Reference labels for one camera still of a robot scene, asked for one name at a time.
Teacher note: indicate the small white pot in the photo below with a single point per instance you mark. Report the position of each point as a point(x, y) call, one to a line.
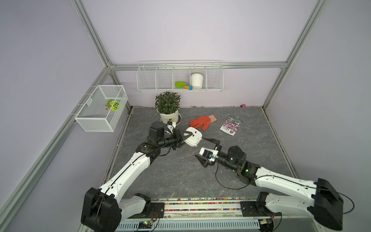
point(196, 81)

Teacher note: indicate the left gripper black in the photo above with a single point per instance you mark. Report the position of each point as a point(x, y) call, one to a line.
point(179, 138)

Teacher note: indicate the green circuit board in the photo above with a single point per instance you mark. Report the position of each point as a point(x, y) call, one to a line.
point(145, 225)

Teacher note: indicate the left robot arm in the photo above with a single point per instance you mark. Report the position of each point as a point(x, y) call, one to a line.
point(116, 187)

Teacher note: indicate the aluminium mounting rail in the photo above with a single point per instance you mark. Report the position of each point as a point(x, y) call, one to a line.
point(203, 210)

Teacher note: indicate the white alarm device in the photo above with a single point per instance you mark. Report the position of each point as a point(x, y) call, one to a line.
point(195, 139)

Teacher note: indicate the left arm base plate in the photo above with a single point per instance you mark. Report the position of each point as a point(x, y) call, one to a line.
point(153, 210)

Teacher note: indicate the white wire basket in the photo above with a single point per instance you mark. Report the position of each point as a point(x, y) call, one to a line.
point(93, 116)

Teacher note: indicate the green toy shovel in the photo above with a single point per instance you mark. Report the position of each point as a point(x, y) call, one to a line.
point(182, 85)

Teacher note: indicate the green leaf toy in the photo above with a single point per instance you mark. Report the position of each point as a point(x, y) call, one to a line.
point(112, 105)

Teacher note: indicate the red orange work glove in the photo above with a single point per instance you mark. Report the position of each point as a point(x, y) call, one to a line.
point(202, 122)

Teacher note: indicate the potted green plant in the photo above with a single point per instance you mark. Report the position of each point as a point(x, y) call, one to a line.
point(167, 105)

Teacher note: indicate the white wire wall shelf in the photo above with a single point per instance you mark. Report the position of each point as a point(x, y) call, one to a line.
point(159, 76)

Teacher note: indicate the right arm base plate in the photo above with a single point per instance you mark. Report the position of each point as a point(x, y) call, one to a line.
point(254, 209)

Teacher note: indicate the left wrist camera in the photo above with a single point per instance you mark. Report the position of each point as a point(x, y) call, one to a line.
point(170, 127)

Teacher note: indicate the flower seed packet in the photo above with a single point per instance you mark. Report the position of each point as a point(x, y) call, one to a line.
point(231, 125)

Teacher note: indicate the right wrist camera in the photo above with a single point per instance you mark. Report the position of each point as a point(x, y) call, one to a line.
point(209, 154)

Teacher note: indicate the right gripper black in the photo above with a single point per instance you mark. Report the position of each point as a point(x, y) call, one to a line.
point(203, 161)

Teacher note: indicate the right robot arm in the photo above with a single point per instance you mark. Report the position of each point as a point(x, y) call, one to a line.
point(316, 199)

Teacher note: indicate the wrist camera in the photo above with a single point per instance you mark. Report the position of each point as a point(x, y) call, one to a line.
point(209, 154)
point(170, 127)

